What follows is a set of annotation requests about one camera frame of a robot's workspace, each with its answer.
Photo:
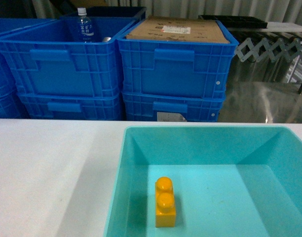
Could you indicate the brown cardboard box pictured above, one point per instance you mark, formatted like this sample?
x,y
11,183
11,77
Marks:
x,y
178,29

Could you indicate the yellow two-stud toy block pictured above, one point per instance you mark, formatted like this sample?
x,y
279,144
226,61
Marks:
x,y
165,205

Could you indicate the lower right blue crate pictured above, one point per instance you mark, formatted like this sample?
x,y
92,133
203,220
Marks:
x,y
145,107

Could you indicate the upper right blue crate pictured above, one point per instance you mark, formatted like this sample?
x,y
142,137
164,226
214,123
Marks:
x,y
172,68

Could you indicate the teal plastic tray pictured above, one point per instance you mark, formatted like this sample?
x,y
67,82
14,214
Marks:
x,y
228,181

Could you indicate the clear plastic water bottle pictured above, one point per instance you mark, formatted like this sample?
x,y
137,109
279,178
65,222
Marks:
x,y
87,29

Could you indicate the dark blue rear crate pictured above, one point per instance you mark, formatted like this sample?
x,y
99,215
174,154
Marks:
x,y
132,14

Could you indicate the lower left blue crate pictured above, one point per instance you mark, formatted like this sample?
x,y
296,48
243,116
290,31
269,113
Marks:
x,y
73,107

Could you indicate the upper left blue crate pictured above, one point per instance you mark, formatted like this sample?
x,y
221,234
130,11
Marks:
x,y
50,59

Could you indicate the black plastic tray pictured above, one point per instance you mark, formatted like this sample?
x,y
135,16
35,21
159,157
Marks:
x,y
228,21

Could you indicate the far left blue crate stack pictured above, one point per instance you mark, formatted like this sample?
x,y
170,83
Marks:
x,y
10,105

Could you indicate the white foam board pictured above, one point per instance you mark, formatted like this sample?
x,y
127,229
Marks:
x,y
283,27

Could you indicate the expandable roller conveyor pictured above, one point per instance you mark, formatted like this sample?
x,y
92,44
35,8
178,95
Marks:
x,y
263,56

